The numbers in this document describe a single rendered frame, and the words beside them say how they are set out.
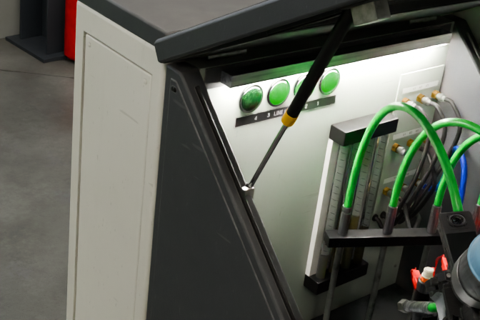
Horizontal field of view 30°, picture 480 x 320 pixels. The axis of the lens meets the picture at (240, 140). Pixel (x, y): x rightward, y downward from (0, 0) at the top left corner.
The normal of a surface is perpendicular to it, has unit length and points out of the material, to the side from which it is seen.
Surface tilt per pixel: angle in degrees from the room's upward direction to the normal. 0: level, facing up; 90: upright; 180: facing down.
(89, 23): 90
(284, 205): 90
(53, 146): 0
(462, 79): 90
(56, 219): 0
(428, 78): 90
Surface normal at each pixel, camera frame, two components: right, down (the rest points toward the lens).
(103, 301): -0.77, 0.20
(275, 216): 0.62, 0.40
